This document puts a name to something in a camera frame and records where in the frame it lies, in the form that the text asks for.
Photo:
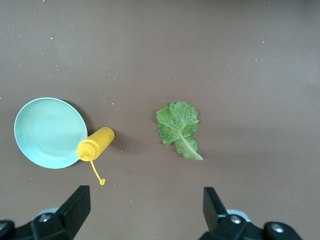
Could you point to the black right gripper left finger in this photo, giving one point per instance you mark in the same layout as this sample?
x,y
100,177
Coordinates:
x,y
72,212

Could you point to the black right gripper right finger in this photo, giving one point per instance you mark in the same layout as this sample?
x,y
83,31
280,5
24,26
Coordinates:
x,y
215,217

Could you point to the yellow mustard squeeze bottle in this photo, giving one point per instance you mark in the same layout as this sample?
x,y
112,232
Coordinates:
x,y
97,143

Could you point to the green lettuce leaf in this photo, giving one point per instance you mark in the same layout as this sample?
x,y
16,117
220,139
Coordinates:
x,y
178,125

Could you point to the light green plate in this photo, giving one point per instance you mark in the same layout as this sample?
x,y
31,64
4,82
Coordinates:
x,y
47,132

